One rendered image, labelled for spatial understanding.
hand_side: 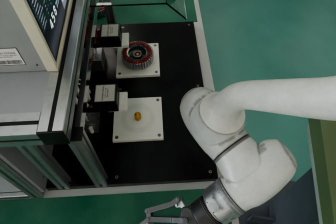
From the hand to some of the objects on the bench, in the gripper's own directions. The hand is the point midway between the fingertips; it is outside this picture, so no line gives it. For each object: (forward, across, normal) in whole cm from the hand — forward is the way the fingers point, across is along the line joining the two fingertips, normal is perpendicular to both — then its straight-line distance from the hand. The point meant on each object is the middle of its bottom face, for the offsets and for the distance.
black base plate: (-16, -46, +12) cm, 50 cm away
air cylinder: (-2, -42, +2) cm, 42 cm away
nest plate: (-14, -35, +8) cm, 38 cm away
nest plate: (-23, -56, +13) cm, 62 cm away
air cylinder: (-12, -63, +7) cm, 65 cm away
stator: (-24, -56, +12) cm, 62 cm away
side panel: (+26, -35, -13) cm, 46 cm away
